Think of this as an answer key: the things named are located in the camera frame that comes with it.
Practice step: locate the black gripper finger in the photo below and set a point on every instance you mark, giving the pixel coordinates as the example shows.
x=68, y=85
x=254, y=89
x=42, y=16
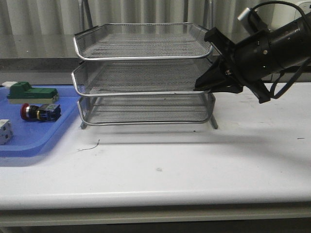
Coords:
x=213, y=80
x=225, y=88

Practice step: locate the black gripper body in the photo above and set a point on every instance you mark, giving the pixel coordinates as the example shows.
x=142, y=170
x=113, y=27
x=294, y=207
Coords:
x=246, y=62

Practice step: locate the red emergency stop button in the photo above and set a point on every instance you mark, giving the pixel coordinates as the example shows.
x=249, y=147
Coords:
x=44, y=113

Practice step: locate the silver mesh tray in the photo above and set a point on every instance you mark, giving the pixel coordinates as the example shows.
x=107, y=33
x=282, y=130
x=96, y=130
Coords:
x=135, y=41
x=147, y=109
x=138, y=77

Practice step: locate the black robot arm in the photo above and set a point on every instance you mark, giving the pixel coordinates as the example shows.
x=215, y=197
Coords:
x=291, y=46

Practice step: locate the white kitchen appliance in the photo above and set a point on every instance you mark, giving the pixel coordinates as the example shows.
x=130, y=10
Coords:
x=284, y=14

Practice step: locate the grey steel counter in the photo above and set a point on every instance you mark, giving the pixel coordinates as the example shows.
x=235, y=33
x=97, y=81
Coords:
x=38, y=59

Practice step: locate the green terminal block module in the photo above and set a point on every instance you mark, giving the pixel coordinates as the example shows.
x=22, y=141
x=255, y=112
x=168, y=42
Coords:
x=23, y=92

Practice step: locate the white grey contact block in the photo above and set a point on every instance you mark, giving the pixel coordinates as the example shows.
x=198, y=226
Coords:
x=6, y=132

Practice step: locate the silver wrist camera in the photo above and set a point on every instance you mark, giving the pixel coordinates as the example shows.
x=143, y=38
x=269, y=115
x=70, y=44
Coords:
x=251, y=21

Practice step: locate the silver rack frame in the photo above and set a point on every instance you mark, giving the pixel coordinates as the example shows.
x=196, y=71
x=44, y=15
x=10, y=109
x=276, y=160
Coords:
x=207, y=23

